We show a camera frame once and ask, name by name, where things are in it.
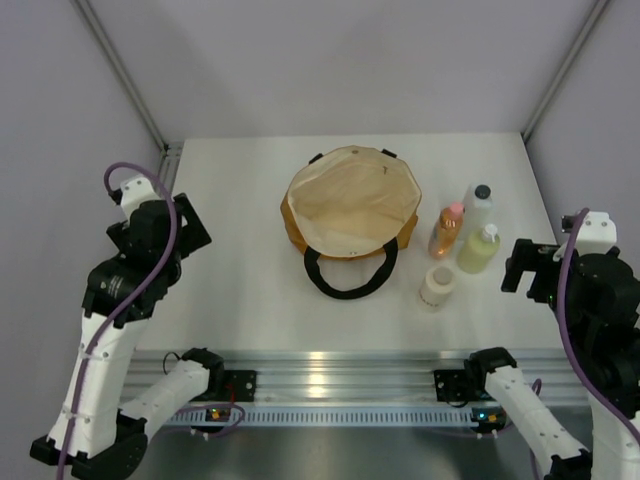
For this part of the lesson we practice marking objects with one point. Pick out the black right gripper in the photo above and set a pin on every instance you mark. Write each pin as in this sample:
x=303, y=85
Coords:
x=527, y=256

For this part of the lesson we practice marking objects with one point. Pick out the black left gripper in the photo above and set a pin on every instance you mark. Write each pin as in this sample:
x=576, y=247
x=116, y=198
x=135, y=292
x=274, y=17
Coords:
x=191, y=235

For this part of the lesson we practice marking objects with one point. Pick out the green pump bottle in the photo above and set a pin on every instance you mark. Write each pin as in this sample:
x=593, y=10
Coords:
x=479, y=249

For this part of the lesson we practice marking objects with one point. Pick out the white bottle black cap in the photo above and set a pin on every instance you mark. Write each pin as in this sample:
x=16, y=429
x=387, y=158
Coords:
x=478, y=205

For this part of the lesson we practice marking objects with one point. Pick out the orange bottle pink cap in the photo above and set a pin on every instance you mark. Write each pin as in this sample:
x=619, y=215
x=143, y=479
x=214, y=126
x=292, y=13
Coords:
x=446, y=230

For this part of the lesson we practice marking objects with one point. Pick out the cream cylindrical bottle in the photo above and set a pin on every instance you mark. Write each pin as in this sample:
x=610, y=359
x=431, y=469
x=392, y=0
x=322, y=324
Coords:
x=437, y=286

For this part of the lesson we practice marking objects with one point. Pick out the tan canvas tote bag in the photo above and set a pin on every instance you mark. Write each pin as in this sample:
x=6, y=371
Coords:
x=351, y=203

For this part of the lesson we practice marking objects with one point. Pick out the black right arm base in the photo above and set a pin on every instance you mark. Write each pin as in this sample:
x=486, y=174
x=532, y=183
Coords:
x=454, y=388

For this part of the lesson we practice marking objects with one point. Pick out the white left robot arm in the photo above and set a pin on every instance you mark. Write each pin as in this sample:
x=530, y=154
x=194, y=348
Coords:
x=97, y=435

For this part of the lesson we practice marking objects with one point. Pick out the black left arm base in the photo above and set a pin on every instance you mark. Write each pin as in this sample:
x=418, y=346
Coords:
x=238, y=386

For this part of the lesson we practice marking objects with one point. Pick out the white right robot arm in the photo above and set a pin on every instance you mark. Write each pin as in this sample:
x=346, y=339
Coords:
x=587, y=426

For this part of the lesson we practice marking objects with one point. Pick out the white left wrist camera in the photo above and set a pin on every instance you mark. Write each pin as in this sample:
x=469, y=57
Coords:
x=132, y=193

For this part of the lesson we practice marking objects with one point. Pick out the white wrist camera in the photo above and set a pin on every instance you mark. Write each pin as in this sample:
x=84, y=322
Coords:
x=132, y=193
x=597, y=234

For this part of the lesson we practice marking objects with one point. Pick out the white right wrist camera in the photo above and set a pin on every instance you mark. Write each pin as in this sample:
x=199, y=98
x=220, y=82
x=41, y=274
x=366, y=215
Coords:
x=597, y=234

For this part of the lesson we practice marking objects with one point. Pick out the aluminium frame rail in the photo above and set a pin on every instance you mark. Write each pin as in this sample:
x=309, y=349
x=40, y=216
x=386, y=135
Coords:
x=376, y=377

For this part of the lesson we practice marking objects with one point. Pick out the perforated cable duct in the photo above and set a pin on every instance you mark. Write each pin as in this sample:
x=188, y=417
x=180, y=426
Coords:
x=430, y=416

